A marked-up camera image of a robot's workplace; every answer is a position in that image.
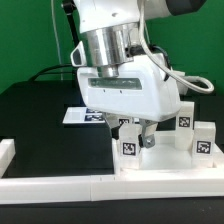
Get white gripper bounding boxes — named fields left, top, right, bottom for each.
left=77, top=55, right=181, bottom=148

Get white square tabletop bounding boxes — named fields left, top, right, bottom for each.
left=112, top=131, right=224, bottom=174

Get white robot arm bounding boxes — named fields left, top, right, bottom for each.
left=71, top=0, right=213, bottom=148

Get white U-shaped obstacle fence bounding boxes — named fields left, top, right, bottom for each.
left=0, top=130, right=224, bottom=206

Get white AprilTag base plate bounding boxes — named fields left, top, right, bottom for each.
left=63, top=107, right=105, bottom=124

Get black cable at base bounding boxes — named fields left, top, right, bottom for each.
left=27, top=63, right=81, bottom=83

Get grey hanging cable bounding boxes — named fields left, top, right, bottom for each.
left=50, top=0, right=64, bottom=81

